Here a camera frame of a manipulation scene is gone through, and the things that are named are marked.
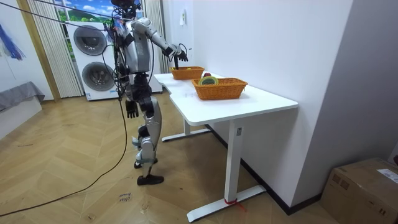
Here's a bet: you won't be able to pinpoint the wooden frame post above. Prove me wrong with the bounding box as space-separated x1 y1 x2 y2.
17 0 62 102

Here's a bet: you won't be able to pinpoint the wide white pleated curtain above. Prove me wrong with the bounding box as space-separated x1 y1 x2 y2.
27 0 84 99

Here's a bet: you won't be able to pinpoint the robot body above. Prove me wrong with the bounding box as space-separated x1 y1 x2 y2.
107 0 156 102

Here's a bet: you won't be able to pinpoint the narrow white pleated curtain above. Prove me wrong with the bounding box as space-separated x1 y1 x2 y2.
143 0 170 74

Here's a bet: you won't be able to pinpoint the white washing machine tower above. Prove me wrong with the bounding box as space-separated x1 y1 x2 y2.
65 21 163 101

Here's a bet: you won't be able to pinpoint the red strap on desk foot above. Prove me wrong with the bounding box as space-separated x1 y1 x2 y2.
224 198 248 213

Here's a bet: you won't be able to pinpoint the brown cardboard box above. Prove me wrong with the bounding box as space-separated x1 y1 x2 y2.
320 157 398 224

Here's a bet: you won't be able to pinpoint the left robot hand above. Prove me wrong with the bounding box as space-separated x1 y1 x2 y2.
125 99 140 119

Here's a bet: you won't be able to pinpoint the robot legs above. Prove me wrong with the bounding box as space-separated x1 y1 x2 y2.
132 93 165 187

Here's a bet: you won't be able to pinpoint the cable bundle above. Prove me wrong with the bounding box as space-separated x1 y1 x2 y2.
0 0 125 35

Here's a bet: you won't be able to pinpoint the green yellow ring soft toy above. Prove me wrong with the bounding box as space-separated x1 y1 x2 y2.
198 75 220 86

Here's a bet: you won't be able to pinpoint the window with landscape picture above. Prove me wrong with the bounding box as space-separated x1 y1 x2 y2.
53 0 146 62

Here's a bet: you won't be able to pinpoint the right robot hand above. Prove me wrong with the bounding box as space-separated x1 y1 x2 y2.
174 49 189 70

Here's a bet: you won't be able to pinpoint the small orange wicker basket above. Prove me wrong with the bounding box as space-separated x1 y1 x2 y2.
170 66 206 81

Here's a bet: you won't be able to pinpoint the white desk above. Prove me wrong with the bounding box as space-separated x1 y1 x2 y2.
154 72 299 223

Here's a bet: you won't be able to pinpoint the grey bed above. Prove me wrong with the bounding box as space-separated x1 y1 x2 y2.
0 81 46 140

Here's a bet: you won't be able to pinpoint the blue wall hanging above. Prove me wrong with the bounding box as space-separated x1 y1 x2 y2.
0 24 26 62

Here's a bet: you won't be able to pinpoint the large orange wicker basket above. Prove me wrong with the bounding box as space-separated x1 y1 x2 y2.
191 77 249 101

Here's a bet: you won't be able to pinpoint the black floor cable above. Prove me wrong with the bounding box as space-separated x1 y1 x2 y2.
0 89 129 218

